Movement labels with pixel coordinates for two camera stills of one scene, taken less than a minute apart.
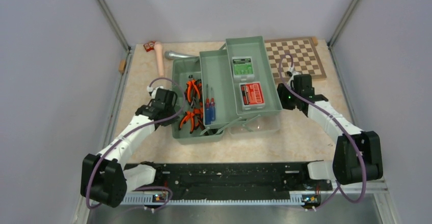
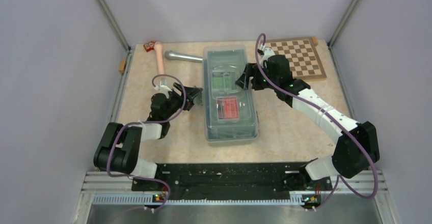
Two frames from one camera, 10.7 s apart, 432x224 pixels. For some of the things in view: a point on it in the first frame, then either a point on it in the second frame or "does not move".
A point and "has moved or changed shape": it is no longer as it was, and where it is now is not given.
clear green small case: [242, 69] -> [224, 80]
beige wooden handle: [158, 47] does not move
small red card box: [149, 46] does not move
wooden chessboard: [299, 53] does not move
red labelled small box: [252, 93] -> [227, 108]
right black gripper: [281, 91] -> [250, 70]
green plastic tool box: [232, 90] has moved or changed shape
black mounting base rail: [235, 179] does not move
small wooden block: [122, 65] does not move
